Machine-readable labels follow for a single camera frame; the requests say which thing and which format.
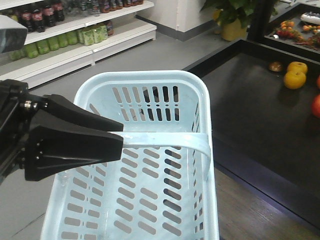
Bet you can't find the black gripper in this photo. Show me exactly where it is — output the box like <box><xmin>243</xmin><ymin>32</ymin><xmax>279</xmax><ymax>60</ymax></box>
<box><xmin>0</xmin><ymin>79</ymin><xmax>124</xmax><ymax>183</ymax></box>

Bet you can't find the light blue plastic basket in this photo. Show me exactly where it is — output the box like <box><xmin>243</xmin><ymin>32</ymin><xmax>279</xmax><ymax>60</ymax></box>
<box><xmin>40</xmin><ymin>70</ymin><xmax>220</xmax><ymax>240</ymax></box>

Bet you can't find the white supermarket shelf unit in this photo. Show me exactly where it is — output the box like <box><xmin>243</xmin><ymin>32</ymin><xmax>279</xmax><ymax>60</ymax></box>
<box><xmin>0</xmin><ymin>0</ymin><xmax>157</xmax><ymax>88</ymax></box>

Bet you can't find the black wooden fruit display stand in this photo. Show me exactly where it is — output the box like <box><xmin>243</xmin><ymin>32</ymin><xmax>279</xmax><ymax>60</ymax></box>
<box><xmin>186</xmin><ymin>0</ymin><xmax>320</xmax><ymax>234</ymax></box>

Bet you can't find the green potted plant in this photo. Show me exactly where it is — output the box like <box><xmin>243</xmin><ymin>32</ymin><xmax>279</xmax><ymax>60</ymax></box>
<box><xmin>200</xmin><ymin>0</ymin><xmax>278</xmax><ymax>42</ymax></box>

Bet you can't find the yellow round pear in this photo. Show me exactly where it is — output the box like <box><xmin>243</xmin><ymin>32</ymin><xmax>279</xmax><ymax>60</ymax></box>
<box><xmin>283</xmin><ymin>71</ymin><xmax>307</xmax><ymax>90</ymax></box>

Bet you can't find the white remote device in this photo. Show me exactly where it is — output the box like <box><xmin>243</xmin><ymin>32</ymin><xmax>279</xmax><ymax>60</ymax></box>
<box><xmin>300</xmin><ymin>12</ymin><xmax>320</xmax><ymax>25</ymax></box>

